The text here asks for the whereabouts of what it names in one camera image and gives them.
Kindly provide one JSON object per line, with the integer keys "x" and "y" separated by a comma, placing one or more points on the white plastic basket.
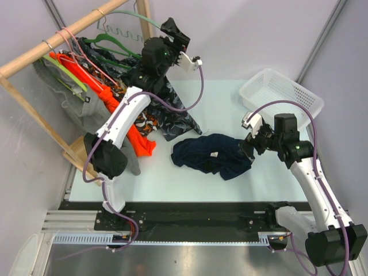
{"x": 269, "y": 85}

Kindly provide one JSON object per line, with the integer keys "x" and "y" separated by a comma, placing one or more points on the wooden clothes rack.
{"x": 27, "y": 58}

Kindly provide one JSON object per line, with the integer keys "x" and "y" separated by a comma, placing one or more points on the dark green hanger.
{"x": 109, "y": 55}

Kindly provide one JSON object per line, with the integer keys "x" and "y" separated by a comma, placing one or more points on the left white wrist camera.
{"x": 188, "y": 64}

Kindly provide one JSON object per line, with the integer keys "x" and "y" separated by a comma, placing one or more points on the bright orange shorts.
{"x": 141, "y": 143}

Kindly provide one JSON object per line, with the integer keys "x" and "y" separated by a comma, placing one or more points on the orange patterned shorts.
{"x": 145, "y": 122}

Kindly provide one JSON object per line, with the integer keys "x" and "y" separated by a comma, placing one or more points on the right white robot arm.
{"x": 332, "y": 234}

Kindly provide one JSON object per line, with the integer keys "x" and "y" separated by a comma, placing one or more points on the navy blue shorts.
{"x": 215, "y": 153}

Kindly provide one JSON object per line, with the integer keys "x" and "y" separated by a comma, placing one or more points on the dark camouflage shorts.
{"x": 171, "y": 124}

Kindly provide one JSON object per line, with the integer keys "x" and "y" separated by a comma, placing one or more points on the grey shorts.
{"x": 86, "y": 110}

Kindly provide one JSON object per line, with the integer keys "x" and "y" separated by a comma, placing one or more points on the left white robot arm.
{"x": 147, "y": 82}

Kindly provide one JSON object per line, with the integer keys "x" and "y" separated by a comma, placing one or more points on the mint green wavy hanger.
{"x": 126, "y": 34}

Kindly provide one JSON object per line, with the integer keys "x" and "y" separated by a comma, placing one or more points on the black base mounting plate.
{"x": 180, "y": 222}

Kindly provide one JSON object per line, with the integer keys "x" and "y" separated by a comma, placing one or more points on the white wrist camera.
{"x": 252, "y": 121}
{"x": 188, "y": 64}

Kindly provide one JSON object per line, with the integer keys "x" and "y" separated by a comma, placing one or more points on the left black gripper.
{"x": 179, "y": 44}

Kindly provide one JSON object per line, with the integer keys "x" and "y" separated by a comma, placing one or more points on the white slotted cable duct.
{"x": 117, "y": 240}

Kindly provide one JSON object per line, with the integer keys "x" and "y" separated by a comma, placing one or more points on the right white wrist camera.
{"x": 252, "y": 121}

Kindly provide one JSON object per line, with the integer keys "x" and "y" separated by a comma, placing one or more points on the lime green hanger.
{"x": 62, "y": 68}

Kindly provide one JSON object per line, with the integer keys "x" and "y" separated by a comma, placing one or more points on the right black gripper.
{"x": 246, "y": 145}

